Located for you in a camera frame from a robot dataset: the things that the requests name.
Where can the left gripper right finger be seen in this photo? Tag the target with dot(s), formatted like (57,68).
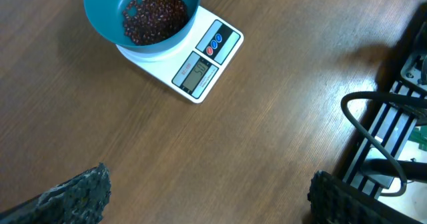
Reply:
(333,201)

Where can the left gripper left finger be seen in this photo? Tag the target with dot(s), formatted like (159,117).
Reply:
(81,199)

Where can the white digital kitchen scale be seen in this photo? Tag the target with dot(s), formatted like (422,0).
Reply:
(193,66)

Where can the blue-grey plastic bowl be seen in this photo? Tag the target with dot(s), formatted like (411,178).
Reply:
(107,19)

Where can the adzuki beans in bowl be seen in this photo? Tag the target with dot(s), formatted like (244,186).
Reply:
(147,22)

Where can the aluminium extrusion frame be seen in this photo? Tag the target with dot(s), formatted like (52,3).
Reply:
(400,129)

